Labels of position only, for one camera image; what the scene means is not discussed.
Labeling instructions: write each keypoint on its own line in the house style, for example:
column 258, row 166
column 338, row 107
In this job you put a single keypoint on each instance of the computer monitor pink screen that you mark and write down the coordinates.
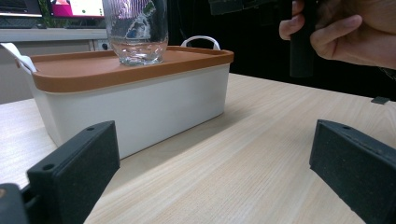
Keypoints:
column 77, row 7

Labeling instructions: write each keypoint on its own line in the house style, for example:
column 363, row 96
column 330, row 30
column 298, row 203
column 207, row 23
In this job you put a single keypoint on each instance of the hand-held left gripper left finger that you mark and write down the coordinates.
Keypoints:
column 74, row 168

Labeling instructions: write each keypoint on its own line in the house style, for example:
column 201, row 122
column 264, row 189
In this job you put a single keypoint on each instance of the grey tape piece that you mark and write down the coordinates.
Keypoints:
column 380, row 100

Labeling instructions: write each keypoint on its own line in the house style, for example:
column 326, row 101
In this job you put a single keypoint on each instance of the dark computer monitor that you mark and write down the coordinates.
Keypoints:
column 18, row 7

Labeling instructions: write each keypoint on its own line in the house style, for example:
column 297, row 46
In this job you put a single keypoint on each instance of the glass jar with green lid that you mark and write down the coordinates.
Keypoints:
column 137, row 34

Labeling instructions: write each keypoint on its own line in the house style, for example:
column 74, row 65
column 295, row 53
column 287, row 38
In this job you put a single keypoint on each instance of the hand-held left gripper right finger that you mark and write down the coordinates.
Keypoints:
column 358, row 168

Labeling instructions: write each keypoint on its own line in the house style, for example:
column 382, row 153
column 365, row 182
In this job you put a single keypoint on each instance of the white storage box orange lid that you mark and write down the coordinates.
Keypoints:
column 140, row 102

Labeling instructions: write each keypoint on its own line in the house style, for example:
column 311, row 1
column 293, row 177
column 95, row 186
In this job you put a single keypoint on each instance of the white wall socket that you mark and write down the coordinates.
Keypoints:
column 104, row 46

